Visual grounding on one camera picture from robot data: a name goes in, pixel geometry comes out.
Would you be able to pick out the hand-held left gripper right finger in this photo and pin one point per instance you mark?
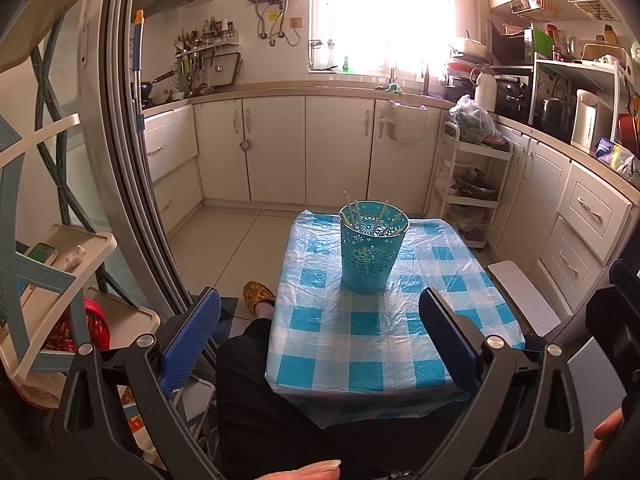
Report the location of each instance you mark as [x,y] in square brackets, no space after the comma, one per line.
[442,332]

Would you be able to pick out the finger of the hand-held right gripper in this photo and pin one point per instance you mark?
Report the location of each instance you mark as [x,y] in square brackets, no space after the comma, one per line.
[626,274]

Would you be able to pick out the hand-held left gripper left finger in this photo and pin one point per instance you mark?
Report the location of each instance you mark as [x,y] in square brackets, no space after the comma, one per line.
[192,340]

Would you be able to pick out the blue perforated utensil basket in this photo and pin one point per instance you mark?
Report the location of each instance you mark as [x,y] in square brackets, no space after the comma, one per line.
[370,265]

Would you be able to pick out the bundle of wooden chopsticks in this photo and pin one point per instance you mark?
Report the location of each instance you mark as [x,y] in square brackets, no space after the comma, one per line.
[356,216]

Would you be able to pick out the person's right hand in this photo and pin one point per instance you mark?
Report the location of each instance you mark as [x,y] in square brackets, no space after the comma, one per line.
[605,435]

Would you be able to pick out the person's left hand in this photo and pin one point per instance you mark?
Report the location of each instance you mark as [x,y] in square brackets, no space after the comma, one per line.
[317,471]

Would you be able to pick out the blue white checkered tablecloth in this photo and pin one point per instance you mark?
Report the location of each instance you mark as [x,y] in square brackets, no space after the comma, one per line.
[375,340]

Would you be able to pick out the yellow patterned slipper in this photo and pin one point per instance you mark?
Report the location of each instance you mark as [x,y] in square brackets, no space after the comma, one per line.
[257,295]

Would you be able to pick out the white flat stool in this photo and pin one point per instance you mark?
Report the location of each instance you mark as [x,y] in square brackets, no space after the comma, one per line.
[525,295]

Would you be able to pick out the person's black trouser leg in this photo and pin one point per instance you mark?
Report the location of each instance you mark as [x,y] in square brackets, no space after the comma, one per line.
[260,410]

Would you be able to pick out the red patterned bag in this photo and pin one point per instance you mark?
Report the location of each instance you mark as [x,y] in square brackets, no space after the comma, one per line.
[95,325]

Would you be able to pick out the blue and yellow package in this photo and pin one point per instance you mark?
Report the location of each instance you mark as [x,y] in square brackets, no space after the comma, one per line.
[612,152]

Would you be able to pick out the folding ironing board stand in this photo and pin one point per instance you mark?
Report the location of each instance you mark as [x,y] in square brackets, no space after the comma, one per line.
[85,255]

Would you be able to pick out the red hanging pan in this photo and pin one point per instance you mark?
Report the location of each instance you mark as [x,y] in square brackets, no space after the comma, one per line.
[630,132]

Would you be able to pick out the white crumpled tissue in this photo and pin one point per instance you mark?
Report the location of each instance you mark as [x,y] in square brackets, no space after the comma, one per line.
[74,256]

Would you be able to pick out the dark lidded pot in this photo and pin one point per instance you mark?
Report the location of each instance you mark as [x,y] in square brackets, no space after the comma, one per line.
[477,190]

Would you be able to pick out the white electric water boiler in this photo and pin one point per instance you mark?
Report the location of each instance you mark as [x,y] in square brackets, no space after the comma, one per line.
[587,120]

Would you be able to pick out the black cooking pot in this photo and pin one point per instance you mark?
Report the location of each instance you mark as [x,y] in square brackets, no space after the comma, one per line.
[552,117]

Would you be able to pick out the smartphone with green screen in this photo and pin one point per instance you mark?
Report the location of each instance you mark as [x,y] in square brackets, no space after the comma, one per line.
[40,254]

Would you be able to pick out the white rolling cart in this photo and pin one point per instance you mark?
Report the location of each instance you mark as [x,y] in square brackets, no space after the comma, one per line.
[485,152]

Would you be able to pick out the plastic bag of vegetables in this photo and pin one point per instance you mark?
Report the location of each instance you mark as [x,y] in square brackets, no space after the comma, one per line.
[470,120]

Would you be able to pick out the white countertop shelf rack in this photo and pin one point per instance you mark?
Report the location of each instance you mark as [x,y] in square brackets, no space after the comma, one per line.
[570,66]

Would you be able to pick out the white kitchen base cabinets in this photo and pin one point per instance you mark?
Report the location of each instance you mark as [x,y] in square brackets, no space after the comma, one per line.
[335,145]

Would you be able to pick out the white thermos jug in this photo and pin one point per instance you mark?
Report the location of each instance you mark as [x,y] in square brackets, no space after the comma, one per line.
[485,92]

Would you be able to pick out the green cutting board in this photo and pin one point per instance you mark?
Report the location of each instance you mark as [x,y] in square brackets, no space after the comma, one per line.
[541,42]

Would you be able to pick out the metal sink faucet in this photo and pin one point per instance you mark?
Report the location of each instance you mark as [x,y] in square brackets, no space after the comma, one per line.
[425,77]

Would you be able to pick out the grey hanging tray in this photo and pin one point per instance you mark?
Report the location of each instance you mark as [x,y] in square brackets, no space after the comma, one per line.
[229,67]

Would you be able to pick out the mop with orange tip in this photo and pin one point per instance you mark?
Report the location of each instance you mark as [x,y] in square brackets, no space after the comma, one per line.
[137,45]

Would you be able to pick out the white framed kitchen window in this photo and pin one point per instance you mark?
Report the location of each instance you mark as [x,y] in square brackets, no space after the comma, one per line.
[380,10]

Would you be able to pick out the wall rack with kitchen utensils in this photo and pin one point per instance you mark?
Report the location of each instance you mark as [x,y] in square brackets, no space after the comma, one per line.
[200,50]

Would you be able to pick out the wall power socket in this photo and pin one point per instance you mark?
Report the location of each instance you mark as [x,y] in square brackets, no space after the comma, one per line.
[296,23]

